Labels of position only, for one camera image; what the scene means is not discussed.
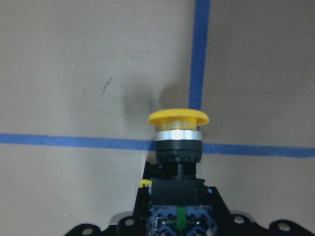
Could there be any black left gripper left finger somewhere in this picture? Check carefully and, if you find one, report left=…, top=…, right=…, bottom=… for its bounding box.
left=133, top=187, right=150, bottom=219

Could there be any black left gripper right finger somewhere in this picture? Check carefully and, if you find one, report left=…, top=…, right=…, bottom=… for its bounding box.
left=208, top=186, right=230, bottom=221

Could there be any yellow push button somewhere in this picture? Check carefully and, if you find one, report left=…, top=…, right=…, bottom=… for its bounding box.
left=141, top=109, right=214, bottom=236

